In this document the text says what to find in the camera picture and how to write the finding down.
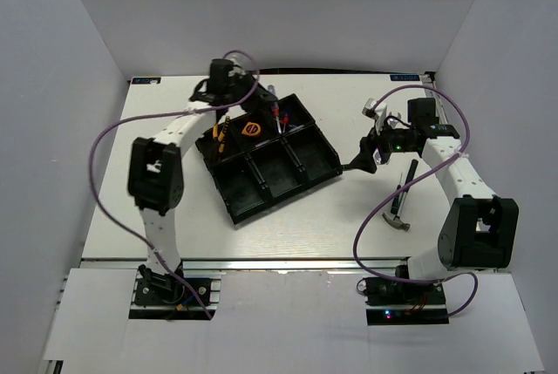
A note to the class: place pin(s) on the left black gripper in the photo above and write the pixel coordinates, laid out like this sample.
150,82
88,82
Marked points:
260,98

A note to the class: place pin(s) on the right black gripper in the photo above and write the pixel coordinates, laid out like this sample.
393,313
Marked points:
364,159

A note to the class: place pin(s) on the blue handle screwdriver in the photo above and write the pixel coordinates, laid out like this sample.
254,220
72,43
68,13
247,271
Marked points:
275,110
291,117

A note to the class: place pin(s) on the orange tape measure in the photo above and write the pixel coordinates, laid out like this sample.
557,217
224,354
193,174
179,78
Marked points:
251,130

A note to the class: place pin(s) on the yellow black pliers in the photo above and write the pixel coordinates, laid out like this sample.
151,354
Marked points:
221,136

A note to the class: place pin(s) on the silver wrench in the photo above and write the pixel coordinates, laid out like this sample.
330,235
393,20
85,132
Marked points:
378,157

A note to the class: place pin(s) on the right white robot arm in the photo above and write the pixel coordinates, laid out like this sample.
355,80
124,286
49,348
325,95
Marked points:
479,230

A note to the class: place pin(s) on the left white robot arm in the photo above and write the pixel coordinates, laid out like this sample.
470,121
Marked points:
155,177

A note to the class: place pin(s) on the black six-compartment tray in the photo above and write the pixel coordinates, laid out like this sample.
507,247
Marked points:
255,175

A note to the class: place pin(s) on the black handle claw hammer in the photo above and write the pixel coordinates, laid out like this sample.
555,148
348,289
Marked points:
394,219

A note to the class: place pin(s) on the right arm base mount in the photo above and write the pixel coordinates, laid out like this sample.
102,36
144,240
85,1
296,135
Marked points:
402,304

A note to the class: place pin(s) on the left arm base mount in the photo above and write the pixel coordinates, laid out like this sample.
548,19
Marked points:
163,298

